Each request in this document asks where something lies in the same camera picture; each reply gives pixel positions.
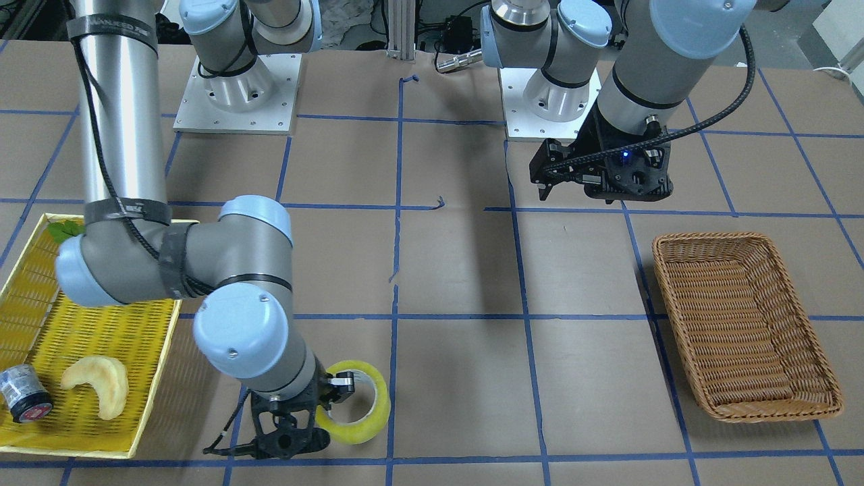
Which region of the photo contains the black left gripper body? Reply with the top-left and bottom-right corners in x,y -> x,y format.
583,108 -> 673,203

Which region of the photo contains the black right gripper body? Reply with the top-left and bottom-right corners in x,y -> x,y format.
250,379 -> 331,460

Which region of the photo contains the yellow tape roll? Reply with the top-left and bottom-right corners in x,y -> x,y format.
315,360 -> 391,446

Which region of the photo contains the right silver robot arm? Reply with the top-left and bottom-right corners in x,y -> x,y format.
55,1 -> 354,459

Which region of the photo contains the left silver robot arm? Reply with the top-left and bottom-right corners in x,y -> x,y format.
479,1 -> 757,203

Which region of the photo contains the pale yellow toy banana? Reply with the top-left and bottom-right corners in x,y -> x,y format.
61,356 -> 129,421

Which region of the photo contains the brown wicker basket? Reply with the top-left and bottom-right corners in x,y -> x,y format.
652,233 -> 844,423

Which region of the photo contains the yellow woven basket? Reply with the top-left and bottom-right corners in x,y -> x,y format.
1,213 -> 181,460

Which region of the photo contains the black cylindrical can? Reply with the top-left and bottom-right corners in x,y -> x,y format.
1,364 -> 55,424

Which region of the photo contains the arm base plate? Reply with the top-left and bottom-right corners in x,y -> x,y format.
173,53 -> 302,136
499,68 -> 601,142

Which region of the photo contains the aluminium frame post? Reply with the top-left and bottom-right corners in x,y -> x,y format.
386,0 -> 416,63

